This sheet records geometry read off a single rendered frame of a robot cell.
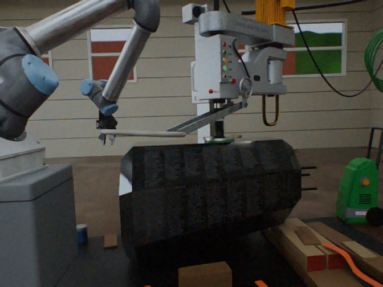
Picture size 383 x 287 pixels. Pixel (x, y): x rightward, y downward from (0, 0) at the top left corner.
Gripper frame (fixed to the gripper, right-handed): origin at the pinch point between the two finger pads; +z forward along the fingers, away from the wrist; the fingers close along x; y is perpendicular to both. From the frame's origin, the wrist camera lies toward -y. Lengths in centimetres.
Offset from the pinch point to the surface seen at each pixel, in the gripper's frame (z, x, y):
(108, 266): 88, -13, -21
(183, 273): 74, 47, -4
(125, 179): 22.9, 6.3, -9.3
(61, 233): 33, 18, 61
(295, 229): 61, 109, -69
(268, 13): -101, 83, -100
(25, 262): 35, 22, 82
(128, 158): 10.6, 3.1, -18.4
